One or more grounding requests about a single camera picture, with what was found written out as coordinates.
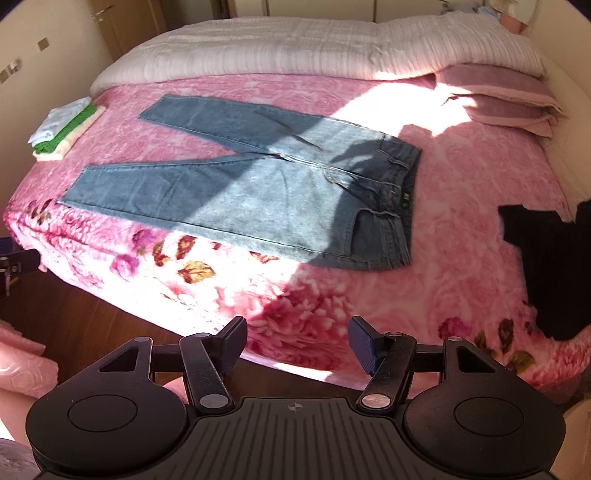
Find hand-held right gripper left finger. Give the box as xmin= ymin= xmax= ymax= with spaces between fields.
xmin=89 ymin=316 xmax=250 ymax=414

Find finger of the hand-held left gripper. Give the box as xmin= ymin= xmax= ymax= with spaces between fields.
xmin=0 ymin=248 xmax=41 ymax=298

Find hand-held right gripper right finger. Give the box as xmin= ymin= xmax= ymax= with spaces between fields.
xmin=347 ymin=315 xmax=505 ymax=412

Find blue denim jeans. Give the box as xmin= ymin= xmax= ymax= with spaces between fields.
xmin=58 ymin=93 xmax=423 ymax=273

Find pink embossed cloth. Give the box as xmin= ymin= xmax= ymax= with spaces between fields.
xmin=0 ymin=318 xmax=59 ymax=398

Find folded white green cloth stack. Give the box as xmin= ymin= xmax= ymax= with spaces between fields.
xmin=34 ymin=107 xmax=108 ymax=162

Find folded green garment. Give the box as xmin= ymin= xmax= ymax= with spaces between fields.
xmin=31 ymin=105 xmax=100 ymax=156

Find folded light blue garment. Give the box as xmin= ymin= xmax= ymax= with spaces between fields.
xmin=27 ymin=97 xmax=93 ymax=145

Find pink floral blanket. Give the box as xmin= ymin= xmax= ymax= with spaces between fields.
xmin=0 ymin=74 xmax=591 ymax=403

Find black garment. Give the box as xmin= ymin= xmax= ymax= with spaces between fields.
xmin=498 ymin=198 xmax=591 ymax=342

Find brown wooden door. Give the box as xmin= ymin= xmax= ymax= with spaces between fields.
xmin=90 ymin=0 xmax=168 ymax=62

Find white striped quilt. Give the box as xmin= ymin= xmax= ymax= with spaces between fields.
xmin=89 ymin=10 xmax=549 ymax=99

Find cream padded headboard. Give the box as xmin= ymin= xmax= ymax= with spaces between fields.
xmin=526 ymin=16 xmax=591 ymax=217

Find cream wardrobe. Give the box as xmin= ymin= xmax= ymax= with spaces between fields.
xmin=166 ymin=0 xmax=485 ymax=26

